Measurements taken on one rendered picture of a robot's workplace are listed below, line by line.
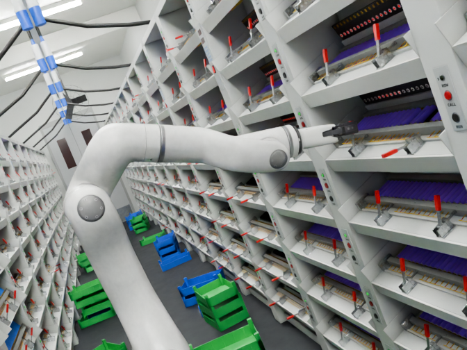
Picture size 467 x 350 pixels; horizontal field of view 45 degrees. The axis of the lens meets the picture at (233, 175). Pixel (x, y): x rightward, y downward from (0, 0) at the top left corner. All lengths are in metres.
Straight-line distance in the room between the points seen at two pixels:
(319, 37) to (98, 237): 0.88
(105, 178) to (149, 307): 0.31
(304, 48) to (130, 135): 0.64
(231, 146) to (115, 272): 0.39
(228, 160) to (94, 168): 0.31
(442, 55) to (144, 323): 0.83
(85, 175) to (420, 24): 0.79
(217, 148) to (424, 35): 0.53
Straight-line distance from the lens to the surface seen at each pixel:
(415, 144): 1.30
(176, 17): 3.09
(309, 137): 1.43
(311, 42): 1.72
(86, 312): 4.85
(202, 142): 1.34
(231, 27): 2.39
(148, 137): 1.31
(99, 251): 1.29
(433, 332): 1.77
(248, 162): 1.31
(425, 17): 1.10
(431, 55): 1.11
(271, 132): 1.42
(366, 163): 1.49
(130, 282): 1.32
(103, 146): 1.30
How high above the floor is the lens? 1.19
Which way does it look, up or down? 6 degrees down
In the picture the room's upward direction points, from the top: 22 degrees counter-clockwise
